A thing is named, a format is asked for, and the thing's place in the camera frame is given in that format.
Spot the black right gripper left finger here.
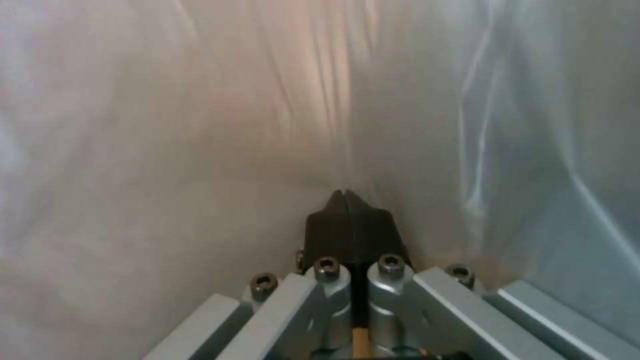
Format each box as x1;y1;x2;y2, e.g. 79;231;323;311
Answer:
143;189;362;360

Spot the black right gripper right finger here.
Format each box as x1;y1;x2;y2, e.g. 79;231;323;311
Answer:
344;189;640;360

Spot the translucent white garbage bag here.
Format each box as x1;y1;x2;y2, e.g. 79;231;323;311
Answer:
0;0;640;360

